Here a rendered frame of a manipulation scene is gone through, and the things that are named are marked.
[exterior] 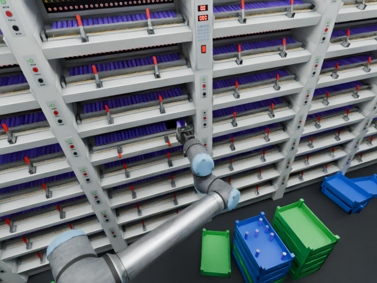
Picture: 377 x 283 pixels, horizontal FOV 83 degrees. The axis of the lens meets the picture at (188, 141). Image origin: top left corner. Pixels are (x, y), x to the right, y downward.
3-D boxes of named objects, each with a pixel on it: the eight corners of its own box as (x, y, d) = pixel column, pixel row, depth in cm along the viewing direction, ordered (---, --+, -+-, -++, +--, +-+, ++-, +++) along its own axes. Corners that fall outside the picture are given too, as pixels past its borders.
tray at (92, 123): (195, 114, 118) (197, 95, 107) (80, 138, 105) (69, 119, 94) (184, 90, 129) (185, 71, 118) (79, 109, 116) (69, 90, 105)
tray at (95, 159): (197, 141, 129) (198, 131, 121) (92, 166, 116) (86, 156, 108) (187, 117, 140) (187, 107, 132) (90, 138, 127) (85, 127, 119)
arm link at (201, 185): (207, 201, 96) (205, 182, 88) (190, 188, 103) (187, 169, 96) (221, 188, 100) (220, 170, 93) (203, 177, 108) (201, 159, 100)
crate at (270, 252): (292, 263, 118) (295, 256, 114) (260, 275, 114) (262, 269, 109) (261, 218, 142) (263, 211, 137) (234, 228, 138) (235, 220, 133)
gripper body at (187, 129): (191, 123, 108) (198, 135, 99) (192, 137, 113) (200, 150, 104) (176, 126, 107) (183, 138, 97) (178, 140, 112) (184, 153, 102)
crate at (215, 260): (230, 277, 143) (231, 272, 138) (200, 274, 145) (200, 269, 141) (228, 236, 167) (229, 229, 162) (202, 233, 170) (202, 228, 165)
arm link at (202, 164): (196, 181, 90) (193, 163, 84) (187, 163, 100) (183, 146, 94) (216, 173, 91) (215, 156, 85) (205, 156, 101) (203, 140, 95)
